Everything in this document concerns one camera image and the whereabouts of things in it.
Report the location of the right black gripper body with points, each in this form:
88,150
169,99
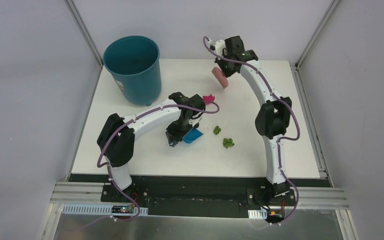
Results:
225,67

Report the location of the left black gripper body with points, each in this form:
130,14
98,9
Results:
177,133

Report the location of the pink hand brush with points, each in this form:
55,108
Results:
217,73

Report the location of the blue plastic dustpan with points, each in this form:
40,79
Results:
189,138

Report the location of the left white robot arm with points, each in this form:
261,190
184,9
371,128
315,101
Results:
119,134

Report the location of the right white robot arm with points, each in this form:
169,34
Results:
273,117

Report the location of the magenta paper scrap centre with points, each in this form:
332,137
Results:
208,99

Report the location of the small green paper scrap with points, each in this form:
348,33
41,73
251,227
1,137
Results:
217,130

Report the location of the green paper scrap centre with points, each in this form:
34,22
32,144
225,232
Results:
228,143

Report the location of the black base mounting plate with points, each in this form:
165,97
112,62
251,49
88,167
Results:
211,197

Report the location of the teal plastic waste bin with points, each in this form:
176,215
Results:
134,63

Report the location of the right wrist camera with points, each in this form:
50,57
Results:
219,45

